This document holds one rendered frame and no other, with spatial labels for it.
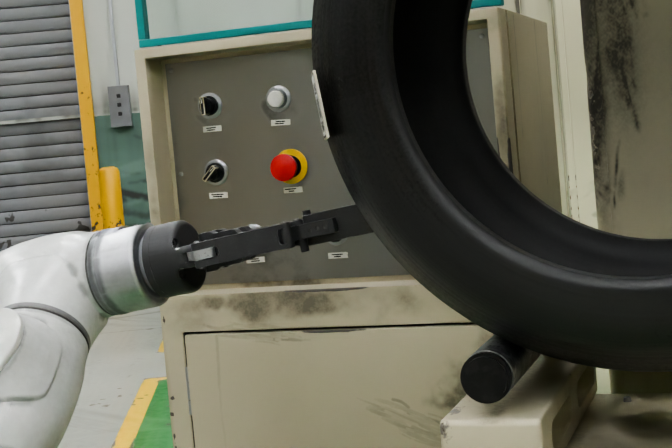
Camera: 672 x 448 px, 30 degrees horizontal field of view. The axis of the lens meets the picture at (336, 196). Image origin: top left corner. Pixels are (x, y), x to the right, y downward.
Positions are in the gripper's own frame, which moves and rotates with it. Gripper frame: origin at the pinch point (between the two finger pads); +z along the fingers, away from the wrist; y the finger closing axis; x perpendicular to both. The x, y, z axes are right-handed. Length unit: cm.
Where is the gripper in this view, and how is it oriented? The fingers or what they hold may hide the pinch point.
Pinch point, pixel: (340, 223)
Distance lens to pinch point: 122.1
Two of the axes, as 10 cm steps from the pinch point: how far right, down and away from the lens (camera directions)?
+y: 3.2, -0.8, 9.4
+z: 9.2, -2.1, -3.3
